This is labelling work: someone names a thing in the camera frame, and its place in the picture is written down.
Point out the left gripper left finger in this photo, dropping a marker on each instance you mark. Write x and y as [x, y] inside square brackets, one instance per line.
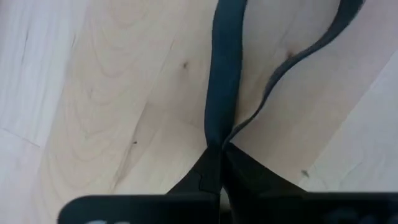
[155, 211]

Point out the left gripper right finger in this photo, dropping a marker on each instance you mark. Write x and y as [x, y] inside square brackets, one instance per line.
[280, 211]

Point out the black wide rubber band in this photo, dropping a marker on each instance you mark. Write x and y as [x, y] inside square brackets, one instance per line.
[224, 77]

